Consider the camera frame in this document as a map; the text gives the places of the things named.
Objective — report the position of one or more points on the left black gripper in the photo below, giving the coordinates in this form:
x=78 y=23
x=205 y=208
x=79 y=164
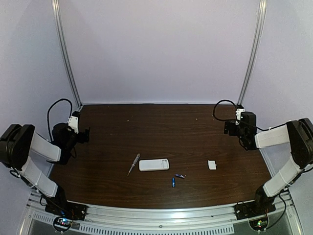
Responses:
x=82 y=136

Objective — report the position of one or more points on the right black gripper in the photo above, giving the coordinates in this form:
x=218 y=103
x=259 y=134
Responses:
x=230 y=128

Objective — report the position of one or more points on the white battery cover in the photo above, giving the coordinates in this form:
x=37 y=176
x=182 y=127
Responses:
x=212 y=165

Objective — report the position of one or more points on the clear handle screwdriver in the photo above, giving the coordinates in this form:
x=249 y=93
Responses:
x=134 y=163

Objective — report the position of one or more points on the purple AAA battery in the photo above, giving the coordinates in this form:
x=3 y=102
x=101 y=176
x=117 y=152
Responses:
x=180 y=176

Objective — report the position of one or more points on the blue AAA battery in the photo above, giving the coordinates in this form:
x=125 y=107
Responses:
x=173 y=182

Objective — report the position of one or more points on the white remote control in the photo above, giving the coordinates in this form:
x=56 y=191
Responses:
x=154 y=165

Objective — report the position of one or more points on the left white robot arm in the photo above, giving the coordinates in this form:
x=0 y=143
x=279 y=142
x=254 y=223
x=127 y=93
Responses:
x=17 y=145

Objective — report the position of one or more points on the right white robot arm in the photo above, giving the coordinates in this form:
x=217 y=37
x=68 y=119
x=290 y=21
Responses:
x=294 y=136

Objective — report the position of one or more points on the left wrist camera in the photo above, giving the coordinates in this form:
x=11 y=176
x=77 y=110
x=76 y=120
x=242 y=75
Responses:
x=73 y=121

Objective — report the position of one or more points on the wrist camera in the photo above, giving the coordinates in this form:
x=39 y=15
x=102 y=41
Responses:
x=238 y=113
x=73 y=121

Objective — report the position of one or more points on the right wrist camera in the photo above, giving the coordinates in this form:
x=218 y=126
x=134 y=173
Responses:
x=238 y=113

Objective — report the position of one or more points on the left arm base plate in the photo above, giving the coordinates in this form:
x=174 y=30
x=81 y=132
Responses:
x=73 y=211

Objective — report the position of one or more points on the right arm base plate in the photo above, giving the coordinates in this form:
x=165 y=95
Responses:
x=249 y=209

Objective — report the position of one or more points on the right aluminium frame post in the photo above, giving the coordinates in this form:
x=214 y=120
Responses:
x=261 y=15

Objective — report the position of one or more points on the aluminium frame post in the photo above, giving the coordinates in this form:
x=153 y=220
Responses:
x=64 y=52
x=261 y=15

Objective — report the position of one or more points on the front aluminium rail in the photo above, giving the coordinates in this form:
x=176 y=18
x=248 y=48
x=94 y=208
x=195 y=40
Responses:
x=215 y=220

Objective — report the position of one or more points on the left aluminium frame post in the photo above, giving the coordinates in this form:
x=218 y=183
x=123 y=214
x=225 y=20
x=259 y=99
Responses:
x=64 y=52

